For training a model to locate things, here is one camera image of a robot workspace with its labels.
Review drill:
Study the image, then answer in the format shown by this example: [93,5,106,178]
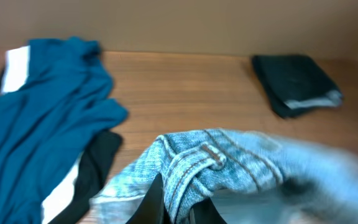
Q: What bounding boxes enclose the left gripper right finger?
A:
[190,198,227,224]

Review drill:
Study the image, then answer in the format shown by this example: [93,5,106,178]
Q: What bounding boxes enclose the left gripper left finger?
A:
[126,174,167,224]

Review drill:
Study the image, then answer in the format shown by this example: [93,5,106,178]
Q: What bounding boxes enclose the light blue denim jeans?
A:
[91,129,358,223]

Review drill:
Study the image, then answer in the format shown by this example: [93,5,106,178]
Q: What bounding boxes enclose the black garment in pile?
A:
[0,70,124,224]

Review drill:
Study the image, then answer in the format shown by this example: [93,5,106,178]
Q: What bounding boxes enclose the dark blue shirt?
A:
[0,37,127,223]

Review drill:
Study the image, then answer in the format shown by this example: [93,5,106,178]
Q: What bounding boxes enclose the folded black garment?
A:
[251,55,343,119]

